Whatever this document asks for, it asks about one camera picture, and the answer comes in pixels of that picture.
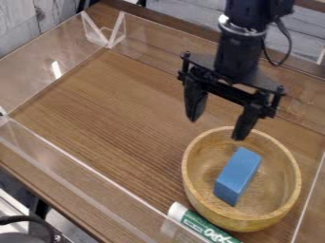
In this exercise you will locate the green white marker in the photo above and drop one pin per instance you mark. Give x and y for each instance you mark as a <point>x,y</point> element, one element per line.
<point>198,224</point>

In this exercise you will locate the blue rectangular block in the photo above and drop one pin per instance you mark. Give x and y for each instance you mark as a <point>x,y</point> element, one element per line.
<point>237,175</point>

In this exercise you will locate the brown wooden bowl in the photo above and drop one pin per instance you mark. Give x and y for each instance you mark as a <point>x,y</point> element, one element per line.
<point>273,191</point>

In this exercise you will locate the clear acrylic front wall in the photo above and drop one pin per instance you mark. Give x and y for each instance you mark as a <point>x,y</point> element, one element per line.
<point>97,204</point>

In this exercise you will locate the clear acrylic corner bracket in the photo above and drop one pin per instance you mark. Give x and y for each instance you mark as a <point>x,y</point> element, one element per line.
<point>104,37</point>

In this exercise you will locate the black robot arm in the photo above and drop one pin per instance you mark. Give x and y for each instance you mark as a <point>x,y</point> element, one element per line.
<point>255,12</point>

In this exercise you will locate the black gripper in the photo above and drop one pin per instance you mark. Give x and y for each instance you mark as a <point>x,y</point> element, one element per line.
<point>231,76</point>

